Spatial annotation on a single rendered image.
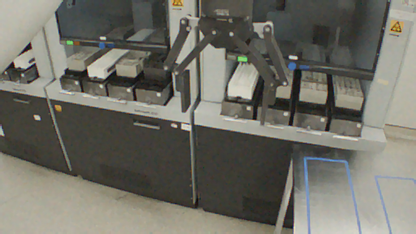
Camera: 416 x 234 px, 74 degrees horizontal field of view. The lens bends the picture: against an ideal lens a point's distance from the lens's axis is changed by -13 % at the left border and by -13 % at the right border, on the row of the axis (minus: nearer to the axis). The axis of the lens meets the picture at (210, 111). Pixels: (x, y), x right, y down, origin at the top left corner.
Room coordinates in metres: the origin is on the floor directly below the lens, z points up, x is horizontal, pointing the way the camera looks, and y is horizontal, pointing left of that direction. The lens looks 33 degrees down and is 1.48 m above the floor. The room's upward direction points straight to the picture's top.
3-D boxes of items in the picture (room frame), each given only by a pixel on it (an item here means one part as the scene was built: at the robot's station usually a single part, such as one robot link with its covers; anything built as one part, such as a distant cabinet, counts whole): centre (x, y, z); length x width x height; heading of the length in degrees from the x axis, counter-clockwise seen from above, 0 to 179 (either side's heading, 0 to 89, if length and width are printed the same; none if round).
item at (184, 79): (0.47, 0.04, 1.22); 0.03 x 0.01 x 0.07; 164
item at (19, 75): (1.77, 1.01, 0.78); 0.73 x 0.14 x 0.09; 164
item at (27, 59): (1.64, 1.05, 0.83); 0.30 x 0.10 x 0.06; 164
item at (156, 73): (1.31, 0.25, 0.85); 0.12 x 0.02 x 0.06; 74
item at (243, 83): (1.29, -0.16, 0.83); 0.30 x 0.10 x 0.06; 164
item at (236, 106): (1.42, -0.20, 0.78); 0.73 x 0.14 x 0.09; 164
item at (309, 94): (1.11, -0.43, 0.85); 0.12 x 0.02 x 0.06; 73
